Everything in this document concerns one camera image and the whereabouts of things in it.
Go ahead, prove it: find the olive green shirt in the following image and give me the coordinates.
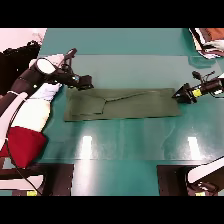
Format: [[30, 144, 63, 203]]
[[63, 87, 183, 122]]

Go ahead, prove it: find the white garment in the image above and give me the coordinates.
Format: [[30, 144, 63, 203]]
[[13, 95, 52, 135], [188, 27, 224, 61]]

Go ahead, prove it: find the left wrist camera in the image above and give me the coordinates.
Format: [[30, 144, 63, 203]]
[[64, 47, 79, 68]]

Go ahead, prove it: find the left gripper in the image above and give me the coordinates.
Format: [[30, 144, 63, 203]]
[[76, 74, 95, 91]]

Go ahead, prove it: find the black garment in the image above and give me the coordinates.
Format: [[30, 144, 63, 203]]
[[0, 40, 42, 96]]

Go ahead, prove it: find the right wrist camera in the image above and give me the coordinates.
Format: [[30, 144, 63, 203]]
[[191, 70, 216, 85]]

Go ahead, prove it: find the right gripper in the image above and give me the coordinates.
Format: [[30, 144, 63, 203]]
[[171, 82, 198, 105]]

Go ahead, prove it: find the red garment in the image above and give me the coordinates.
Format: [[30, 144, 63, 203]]
[[0, 125, 48, 170]]

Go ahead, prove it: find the brown garment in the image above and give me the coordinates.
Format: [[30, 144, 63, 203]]
[[199, 27, 224, 44]]

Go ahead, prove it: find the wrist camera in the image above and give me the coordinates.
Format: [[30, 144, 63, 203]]
[[64, 47, 79, 68], [191, 70, 216, 85]]

